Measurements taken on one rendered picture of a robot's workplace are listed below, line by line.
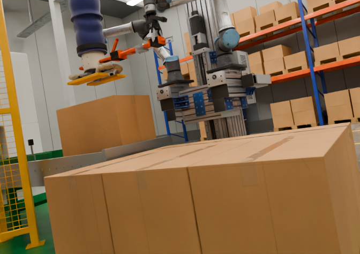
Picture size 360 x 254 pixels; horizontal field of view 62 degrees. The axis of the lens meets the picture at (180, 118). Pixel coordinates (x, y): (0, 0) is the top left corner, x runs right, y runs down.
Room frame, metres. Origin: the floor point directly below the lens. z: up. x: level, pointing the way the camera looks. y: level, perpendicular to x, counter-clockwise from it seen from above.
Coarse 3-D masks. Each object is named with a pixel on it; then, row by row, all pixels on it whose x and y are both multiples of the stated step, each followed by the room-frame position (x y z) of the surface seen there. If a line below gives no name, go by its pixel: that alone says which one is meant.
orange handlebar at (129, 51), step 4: (160, 40) 1.91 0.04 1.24; (164, 40) 1.93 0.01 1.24; (144, 44) 1.98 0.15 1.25; (148, 44) 1.96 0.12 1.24; (132, 48) 2.03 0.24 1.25; (124, 52) 2.07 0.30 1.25; (128, 52) 2.06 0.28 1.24; (132, 52) 2.08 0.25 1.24; (100, 60) 2.19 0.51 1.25; (104, 60) 2.17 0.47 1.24; (80, 68) 2.31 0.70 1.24
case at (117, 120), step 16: (112, 96) 1.96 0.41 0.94; (128, 96) 2.08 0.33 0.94; (144, 96) 2.24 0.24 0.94; (64, 112) 2.21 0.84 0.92; (80, 112) 2.13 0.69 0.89; (96, 112) 2.05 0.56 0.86; (112, 112) 1.97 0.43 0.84; (128, 112) 2.06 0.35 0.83; (144, 112) 2.22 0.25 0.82; (64, 128) 2.23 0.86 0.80; (80, 128) 2.14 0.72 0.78; (96, 128) 2.06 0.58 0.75; (112, 128) 1.99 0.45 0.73; (128, 128) 2.03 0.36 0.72; (144, 128) 2.19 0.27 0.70; (64, 144) 2.24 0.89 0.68; (80, 144) 2.15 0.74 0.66; (96, 144) 2.07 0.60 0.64; (112, 144) 2.00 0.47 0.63
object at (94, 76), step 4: (92, 72) 2.14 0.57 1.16; (96, 72) 2.08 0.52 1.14; (100, 72) 2.08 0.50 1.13; (88, 76) 2.11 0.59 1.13; (92, 76) 2.09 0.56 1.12; (96, 76) 2.09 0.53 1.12; (100, 76) 2.11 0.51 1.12; (104, 76) 2.14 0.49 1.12; (72, 80) 2.22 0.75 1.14; (76, 80) 2.18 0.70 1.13; (80, 80) 2.15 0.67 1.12; (84, 80) 2.17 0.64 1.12; (88, 80) 2.20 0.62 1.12; (92, 80) 2.22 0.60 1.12; (68, 84) 2.22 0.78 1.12; (72, 84) 2.24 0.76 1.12; (76, 84) 2.26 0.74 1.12; (80, 84) 2.29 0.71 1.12
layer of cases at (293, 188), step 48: (192, 144) 1.89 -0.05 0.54; (240, 144) 1.36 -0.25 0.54; (288, 144) 1.06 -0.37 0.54; (336, 144) 0.96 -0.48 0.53; (48, 192) 1.37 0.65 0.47; (96, 192) 1.19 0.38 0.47; (144, 192) 1.05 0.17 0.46; (192, 192) 0.94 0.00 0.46; (240, 192) 0.85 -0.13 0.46; (288, 192) 0.78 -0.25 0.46; (336, 192) 0.81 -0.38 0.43; (96, 240) 1.21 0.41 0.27; (144, 240) 1.07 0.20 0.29; (192, 240) 0.96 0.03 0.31; (240, 240) 0.86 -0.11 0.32; (288, 240) 0.79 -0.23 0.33; (336, 240) 0.73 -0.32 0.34
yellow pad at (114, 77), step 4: (108, 76) 2.29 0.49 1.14; (112, 76) 2.24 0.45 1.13; (116, 76) 2.23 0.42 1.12; (120, 76) 2.25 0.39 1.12; (124, 76) 2.29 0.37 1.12; (104, 80) 2.30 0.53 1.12; (108, 80) 2.33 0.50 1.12; (112, 80) 2.36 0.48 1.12; (88, 84) 2.38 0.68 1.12; (92, 84) 2.37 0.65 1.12; (96, 84) 2.41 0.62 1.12; (100, 84) 2.43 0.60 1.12
